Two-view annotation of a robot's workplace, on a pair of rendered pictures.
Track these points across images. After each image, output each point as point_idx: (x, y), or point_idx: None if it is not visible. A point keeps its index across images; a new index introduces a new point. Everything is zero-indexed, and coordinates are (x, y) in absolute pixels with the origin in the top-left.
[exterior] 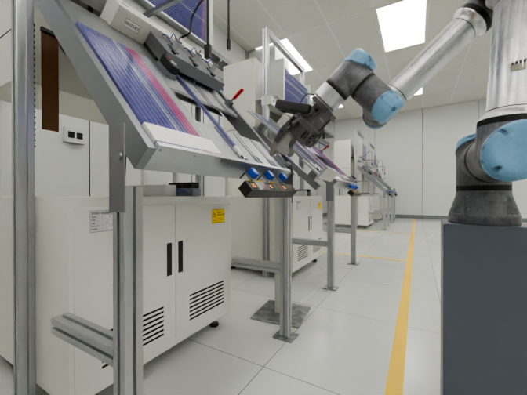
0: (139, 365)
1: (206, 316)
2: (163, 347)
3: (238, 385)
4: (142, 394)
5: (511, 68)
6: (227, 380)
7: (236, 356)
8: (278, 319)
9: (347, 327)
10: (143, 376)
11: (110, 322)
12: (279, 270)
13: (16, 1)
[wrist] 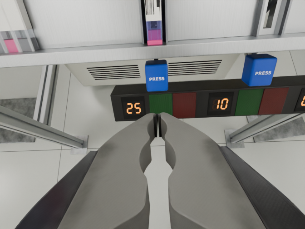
0: (46, 137)
1: (189, 77)
2: (142, 81)
3: (158, 141)
4: (58, 141)
5: None
6: (158, 131)
7: (183, 119)
8: (254, 117)
9: (292, 187)
10: (53, 139)
11: (90, 64)
12: (259, 116)
13: None
